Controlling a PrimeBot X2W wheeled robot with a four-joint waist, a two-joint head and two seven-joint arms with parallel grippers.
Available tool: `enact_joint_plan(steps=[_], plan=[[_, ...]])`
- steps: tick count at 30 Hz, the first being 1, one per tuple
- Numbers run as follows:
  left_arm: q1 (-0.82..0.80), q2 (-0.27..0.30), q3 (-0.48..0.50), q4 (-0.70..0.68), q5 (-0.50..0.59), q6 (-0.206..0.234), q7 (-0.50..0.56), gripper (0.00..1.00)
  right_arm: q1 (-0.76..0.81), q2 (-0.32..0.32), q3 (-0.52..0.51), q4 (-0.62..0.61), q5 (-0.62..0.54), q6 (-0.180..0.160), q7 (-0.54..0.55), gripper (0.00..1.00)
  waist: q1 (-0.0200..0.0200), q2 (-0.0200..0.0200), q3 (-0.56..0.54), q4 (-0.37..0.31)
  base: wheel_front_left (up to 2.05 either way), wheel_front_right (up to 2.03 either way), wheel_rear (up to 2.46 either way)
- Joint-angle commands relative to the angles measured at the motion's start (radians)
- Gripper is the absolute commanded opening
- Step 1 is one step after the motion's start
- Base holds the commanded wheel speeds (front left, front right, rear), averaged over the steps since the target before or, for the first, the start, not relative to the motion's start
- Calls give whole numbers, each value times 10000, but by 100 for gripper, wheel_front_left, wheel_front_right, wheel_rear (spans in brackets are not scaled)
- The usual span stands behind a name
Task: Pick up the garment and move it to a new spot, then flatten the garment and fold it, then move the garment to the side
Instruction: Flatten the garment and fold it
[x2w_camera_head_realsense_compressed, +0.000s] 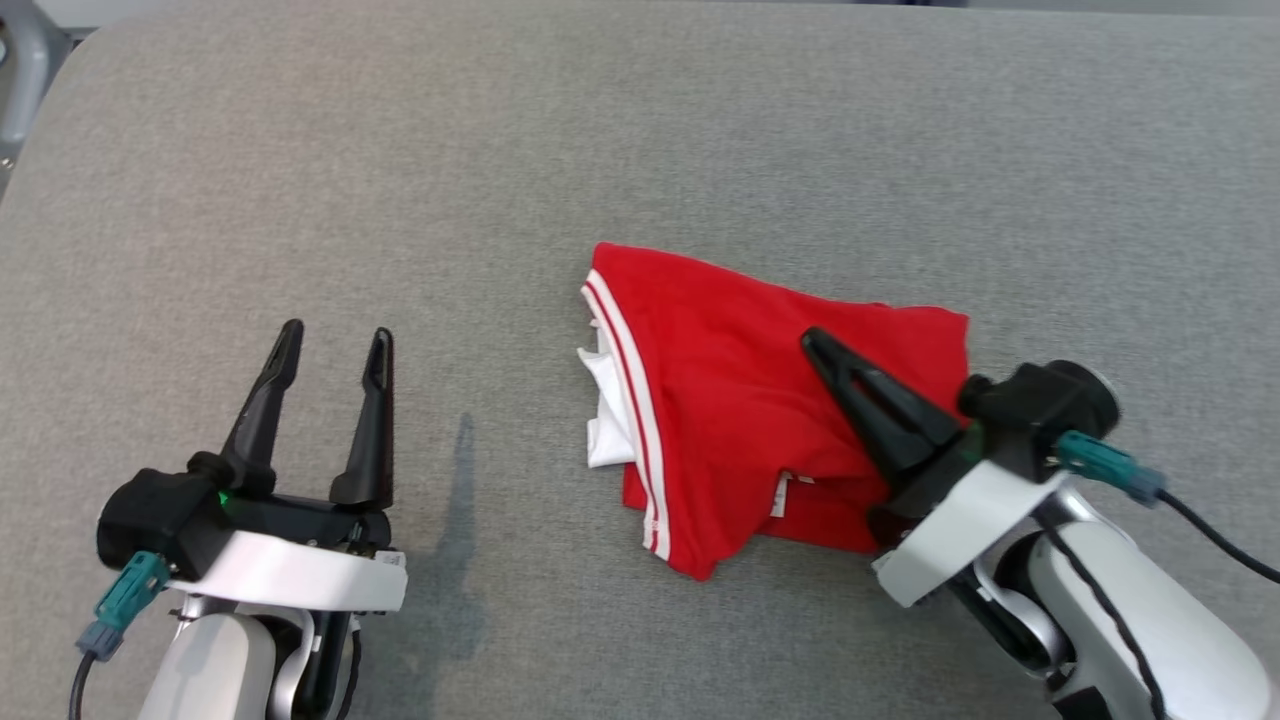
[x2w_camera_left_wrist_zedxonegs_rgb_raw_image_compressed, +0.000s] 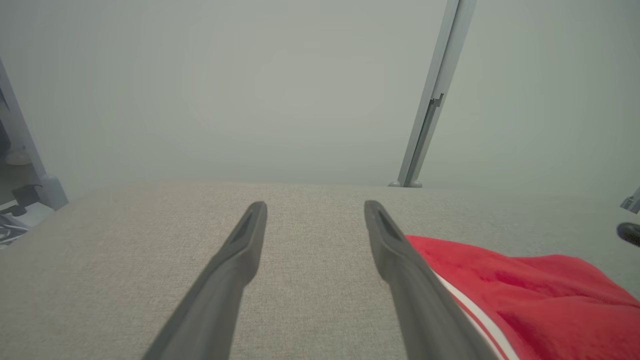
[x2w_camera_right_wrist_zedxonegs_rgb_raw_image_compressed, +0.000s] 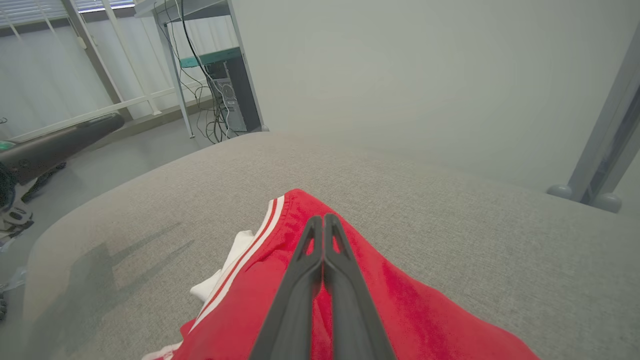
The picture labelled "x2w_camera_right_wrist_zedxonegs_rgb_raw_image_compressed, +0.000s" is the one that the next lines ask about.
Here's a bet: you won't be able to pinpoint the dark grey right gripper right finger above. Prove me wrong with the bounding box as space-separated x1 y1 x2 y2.
322 213 397 360

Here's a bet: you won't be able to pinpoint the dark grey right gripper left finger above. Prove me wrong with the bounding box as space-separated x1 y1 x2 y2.
248 215 325 360

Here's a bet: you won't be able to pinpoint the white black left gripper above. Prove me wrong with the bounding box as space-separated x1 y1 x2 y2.
0 112 126 187

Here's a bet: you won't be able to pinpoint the red jersey with white stripes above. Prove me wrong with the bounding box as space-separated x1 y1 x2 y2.
141 188 541 360

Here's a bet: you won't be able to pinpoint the white metal railing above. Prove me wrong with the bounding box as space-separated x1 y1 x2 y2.
0 0 213 143

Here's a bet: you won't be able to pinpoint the white window blinds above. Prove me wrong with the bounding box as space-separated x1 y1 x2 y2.
0 0 136 27

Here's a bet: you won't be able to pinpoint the teal desk shelf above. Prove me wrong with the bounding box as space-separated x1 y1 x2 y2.
179 47 242 69

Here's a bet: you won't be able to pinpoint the grey computer tower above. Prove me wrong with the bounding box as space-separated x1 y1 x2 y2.
206 60 262 133

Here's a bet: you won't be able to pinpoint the grey strapped sandal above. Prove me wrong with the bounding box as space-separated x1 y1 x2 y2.
0 199 35 241

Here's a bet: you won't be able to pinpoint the grey window post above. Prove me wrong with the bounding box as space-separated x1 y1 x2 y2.
61 0 134 122

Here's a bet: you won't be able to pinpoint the black hanging cable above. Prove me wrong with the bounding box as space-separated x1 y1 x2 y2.
162 0 221 143
180 0 236 141

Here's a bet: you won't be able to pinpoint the grey metal frame post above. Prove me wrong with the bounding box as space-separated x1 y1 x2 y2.
567 22 640 203

